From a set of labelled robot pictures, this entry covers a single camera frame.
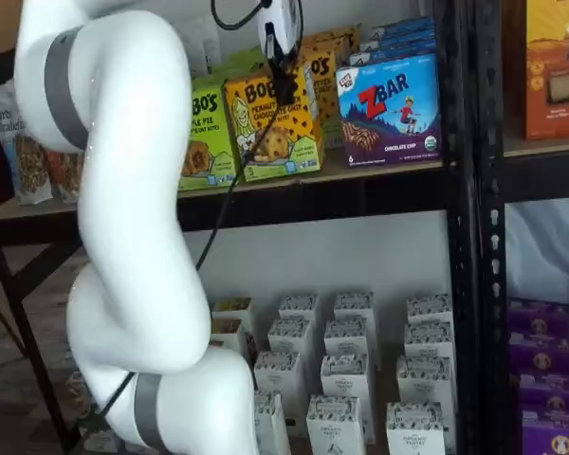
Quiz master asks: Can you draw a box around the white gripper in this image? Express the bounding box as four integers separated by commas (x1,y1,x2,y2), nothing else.
258,0,306,115

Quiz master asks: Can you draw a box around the green Bobo's apple pie box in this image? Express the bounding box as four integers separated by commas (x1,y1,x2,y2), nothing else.
177,77,242,191
207,46,269,84

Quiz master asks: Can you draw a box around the yellow label granola box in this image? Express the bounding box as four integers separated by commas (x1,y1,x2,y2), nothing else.
211,318,257,361
211,297,254,328

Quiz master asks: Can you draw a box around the large orange snack box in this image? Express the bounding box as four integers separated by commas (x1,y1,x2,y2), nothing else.
524,0,569,142

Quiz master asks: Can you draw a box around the black metal shelf rack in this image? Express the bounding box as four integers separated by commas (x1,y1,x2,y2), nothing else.
0,0,480,455
473,0,569,455

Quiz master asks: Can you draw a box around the blue purple Zbar box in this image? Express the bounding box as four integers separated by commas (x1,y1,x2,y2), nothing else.
358,27,436,48
348,40,438,65
335,52,443,168
367,16,433,37

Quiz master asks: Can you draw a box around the orange Bobo's peanut butter box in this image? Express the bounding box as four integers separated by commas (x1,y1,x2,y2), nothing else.
303,32,359,61
223,64,323,182
312,23,362,44
296,46,339,151

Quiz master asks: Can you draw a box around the white purely elizabeth granola bag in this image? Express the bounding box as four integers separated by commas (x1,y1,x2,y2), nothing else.
0,78,54,206

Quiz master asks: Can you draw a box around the purple snack box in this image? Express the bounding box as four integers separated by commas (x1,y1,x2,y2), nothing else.
508,331,569,375
521,408,569,455
518,371,569,416
507,297,569,340

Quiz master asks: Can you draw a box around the granola bag orange label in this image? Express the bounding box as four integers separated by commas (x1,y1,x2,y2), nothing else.
42,146,85,205

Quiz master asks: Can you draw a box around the tan wooden shelf board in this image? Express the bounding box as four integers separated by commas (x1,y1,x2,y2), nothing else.
0,146,446,224
502,134,569,158

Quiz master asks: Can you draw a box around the white floral print box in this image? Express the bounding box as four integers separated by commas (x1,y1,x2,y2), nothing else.
396,355,454,409
267,318,314,361
321,353,371,404
403,321,455,361
278,294,322,328
406,294,454,328
254,351,301,404
253,391,291,455
306,394,363,455
334,292,376,328
386,401,445,455
323,318,369,361

